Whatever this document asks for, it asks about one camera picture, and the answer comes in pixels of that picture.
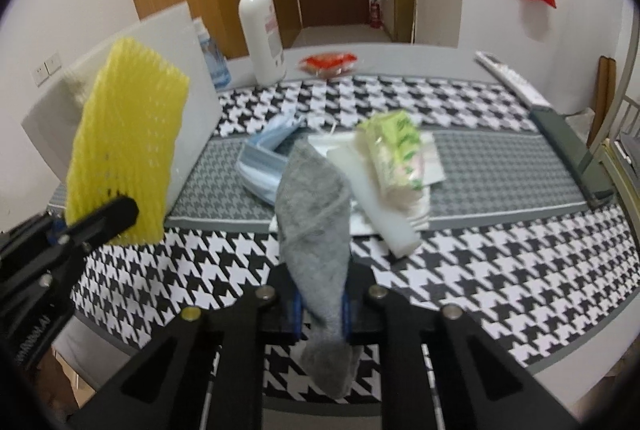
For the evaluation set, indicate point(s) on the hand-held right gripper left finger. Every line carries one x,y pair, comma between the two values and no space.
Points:
298,316

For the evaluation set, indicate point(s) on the white foam box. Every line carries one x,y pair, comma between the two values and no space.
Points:
170,60

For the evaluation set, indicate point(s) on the yellow foam net sleeve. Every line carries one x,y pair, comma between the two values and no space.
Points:
125,140

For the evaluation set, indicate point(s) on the grey sock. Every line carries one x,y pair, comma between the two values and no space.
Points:
312,230

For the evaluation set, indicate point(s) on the white foam strip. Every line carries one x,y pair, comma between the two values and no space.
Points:
385,215

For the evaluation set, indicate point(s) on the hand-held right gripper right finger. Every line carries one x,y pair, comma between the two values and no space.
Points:
345,316

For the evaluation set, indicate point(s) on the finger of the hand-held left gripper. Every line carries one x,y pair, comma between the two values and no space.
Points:
107,216

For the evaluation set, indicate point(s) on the white remote control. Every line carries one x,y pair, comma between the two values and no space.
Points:
510,78

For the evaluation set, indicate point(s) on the white wall switch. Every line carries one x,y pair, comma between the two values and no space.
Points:
46,69

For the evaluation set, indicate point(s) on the metal bed frame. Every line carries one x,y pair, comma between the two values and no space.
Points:
622,130

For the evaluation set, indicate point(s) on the red fire extinguisher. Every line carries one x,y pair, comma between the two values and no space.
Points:
375,14

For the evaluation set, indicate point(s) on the wooden boards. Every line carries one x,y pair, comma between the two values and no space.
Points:
606,100

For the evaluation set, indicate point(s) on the stack of blue face masks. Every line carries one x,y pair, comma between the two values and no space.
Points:
262,155

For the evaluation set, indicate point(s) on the plastic water bottle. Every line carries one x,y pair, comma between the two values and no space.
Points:
212,55

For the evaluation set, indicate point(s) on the green tissue packet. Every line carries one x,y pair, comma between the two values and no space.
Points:
395,155

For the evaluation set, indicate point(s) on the cardboard box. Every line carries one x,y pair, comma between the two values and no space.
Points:
70,380

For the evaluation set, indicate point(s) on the houndstooth tablecloth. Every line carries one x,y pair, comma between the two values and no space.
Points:
500,260

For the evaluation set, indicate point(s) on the red snack packet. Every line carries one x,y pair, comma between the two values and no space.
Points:
327,63

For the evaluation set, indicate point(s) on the dark grey tray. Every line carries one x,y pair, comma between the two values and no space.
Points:
565,145

